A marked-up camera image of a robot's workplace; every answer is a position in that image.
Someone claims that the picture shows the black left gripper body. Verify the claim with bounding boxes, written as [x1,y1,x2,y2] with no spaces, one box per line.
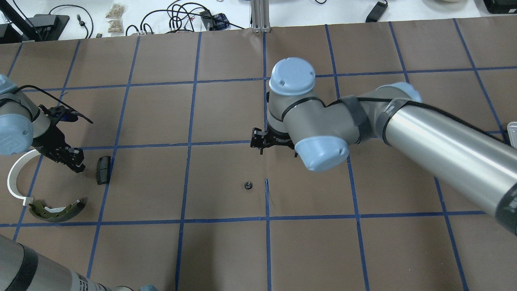
[34,125,70,163]

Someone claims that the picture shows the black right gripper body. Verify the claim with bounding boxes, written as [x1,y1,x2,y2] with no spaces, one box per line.
[258,127,295,151]

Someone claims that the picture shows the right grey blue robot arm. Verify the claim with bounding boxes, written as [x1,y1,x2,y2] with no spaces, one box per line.
[250,57,517,234]

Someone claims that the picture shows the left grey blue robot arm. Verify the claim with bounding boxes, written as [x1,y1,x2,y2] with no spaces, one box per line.
[0,74,92,173]

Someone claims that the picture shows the silver ribbed metal tray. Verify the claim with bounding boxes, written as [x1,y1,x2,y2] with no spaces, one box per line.
[506,121,517,149]

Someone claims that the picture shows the grey brake pad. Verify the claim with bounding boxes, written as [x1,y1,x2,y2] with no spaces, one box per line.
[96,156,111,185]

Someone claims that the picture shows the white curved plastic part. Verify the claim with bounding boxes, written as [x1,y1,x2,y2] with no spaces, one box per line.
[7,150,42,205]

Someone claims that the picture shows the curved metal brake shoe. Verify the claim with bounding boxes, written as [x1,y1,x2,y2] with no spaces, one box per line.
[28,198,87,223]

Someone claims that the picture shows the black monitor stand base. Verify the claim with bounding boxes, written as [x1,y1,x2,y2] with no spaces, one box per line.
[0,14,70,44]

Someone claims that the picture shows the bag of small parts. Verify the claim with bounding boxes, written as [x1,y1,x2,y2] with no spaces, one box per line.
[106,18,124,34]
[105,3,126,19]

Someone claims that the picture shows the black power adapter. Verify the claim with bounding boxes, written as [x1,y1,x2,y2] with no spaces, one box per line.
[365,0,389,23]

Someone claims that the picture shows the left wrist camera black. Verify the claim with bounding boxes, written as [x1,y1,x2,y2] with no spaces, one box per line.
[38,104,79,125]

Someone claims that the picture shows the aluminium frame post right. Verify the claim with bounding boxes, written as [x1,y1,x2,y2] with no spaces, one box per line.
[249,0,271,33]

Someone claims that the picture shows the tangled black cables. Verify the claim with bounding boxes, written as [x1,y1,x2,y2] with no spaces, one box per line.
[125,0,245,37]

